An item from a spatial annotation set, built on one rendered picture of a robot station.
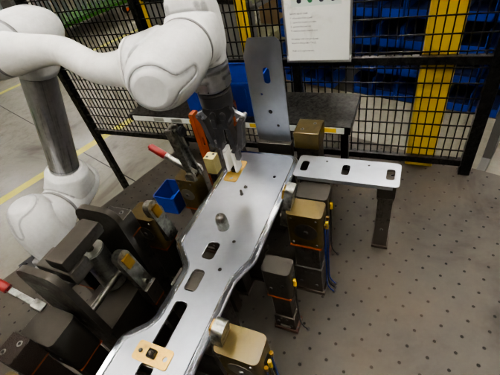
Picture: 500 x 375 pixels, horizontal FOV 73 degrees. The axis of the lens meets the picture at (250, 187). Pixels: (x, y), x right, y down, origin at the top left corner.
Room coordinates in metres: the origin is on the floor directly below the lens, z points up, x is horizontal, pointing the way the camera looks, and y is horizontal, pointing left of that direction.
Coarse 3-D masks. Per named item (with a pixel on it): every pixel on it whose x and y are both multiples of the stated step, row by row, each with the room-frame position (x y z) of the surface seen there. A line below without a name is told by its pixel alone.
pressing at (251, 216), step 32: (256, 160) 0.86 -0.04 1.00; (288, 160) 0.82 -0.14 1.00; (224, 192) 0.74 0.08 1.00; (256, 192) 0.71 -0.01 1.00; (192, 224) 0.64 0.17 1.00; (256, 224) 0.59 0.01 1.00; (192, 256) 0.54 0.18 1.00; (224, 256) 0.51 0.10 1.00; (256, 256) 0.50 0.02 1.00; (224, 288) 0.43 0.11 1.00; (160, 320) 0.39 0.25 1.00; (192, 320) 0.37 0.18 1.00; (128, 352) 0.33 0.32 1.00; (192, 352) 0.30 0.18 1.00
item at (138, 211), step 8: (136, 208) 0.68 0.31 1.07; (136, 216) 0.65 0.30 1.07; (144, 216) 0.65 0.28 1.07; (144, 224) 0.63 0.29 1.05; (152, 224) 0.62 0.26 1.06; (144, 232) 0.64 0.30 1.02; (152, 232) 0.63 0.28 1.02; (160, 232) 0.63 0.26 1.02; (152, 240) 0.64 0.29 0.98; (160, 240) 0.62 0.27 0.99; (152, 248) 0.66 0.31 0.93; (160, 248) 0.63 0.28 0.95; (168, 248) 0.63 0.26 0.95; (176, 248) 0.66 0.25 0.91; (160, 256) 0.65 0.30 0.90; (168, 256) 0.63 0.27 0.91; (176, 256) 0.65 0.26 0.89; (168, 264) 0.64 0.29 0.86; (176, 264) 0.63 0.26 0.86; (168, 272) 0.65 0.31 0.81; (176, 272) 0.63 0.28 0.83
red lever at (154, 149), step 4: (152, 144) 0.85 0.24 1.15; (152, 148) 0.84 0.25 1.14; (156, 148) 0.84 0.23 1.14; (160, 148) 0.84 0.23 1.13; (152, 152) 0.84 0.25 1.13; (156, 152) 0.83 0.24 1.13; (160, 152) 0.83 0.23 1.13; (164, 152) 0.83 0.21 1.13; (160, 156) 0.83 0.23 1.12; (164, 156) 0.82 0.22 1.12; (168, 156) 0.82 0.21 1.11; (172, 156) 0.82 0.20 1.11; (168, 160) 0.82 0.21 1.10; (172, 160) 0.81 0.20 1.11; (176, 160) 0.81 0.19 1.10; (176, 164) 0.81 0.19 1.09; (180, 164) 0.80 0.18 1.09; (192, 168) 0.79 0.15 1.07; (196, 172) 0.79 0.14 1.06
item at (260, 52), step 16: (256, 48) 0.95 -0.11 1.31; (272, 48) 0.92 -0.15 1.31; (256, 64) 0.95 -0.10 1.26; (272, 64) 0.93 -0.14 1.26; (256, 80) 0.96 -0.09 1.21; (272, 80) 0.93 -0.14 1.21; (256, 96) 0.96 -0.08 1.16; (272, 96) 0.93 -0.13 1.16; (256, 112) 0.97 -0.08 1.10; (272, 112) 0.94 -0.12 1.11; (256, 128) 0.97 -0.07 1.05; (272, 128) 0.94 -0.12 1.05; (288, 128) 0.91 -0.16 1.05
